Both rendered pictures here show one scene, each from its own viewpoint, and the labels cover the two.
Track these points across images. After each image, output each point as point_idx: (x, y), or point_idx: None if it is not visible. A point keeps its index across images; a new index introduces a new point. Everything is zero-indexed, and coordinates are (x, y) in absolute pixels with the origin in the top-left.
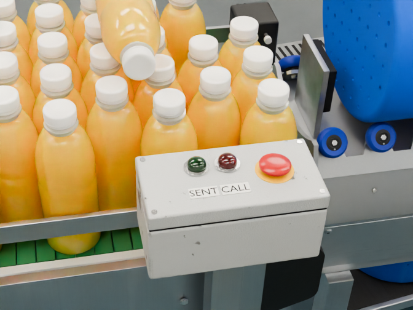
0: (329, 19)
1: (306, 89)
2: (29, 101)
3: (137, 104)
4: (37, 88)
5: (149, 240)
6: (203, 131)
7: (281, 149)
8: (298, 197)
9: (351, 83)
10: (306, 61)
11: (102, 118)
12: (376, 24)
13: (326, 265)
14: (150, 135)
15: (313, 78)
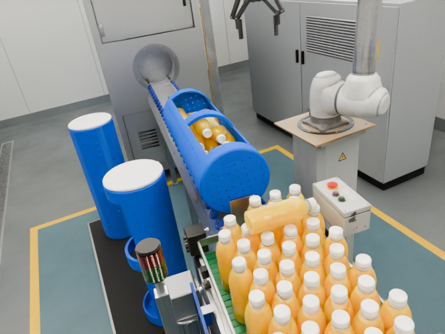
0: (214, 199)
1: (243, 214)
2: None
3: (300, 230)
4: (300, 264)
5: (370, 213)
6: None
7: (320, 186)
8: (342, 181)
9: None
10: (238, 206)
11: (321, 231)
12: (251, 168)
13: None
14: (321, 220)
15: (247, 205)
